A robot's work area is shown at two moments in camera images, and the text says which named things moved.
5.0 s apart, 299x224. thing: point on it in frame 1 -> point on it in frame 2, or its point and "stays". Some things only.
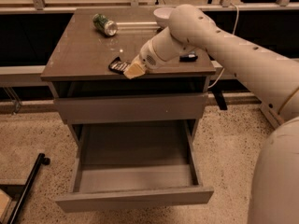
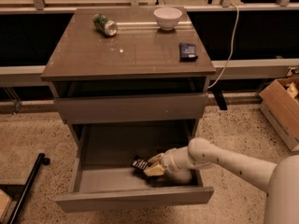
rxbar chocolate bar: [120, 66] -> [137, 162]
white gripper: [148, 56] -> [168, 161]
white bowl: [162, 16] stays
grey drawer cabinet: [134, 140] stays
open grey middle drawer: [124, 164] stays
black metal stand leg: [41, 160] stays
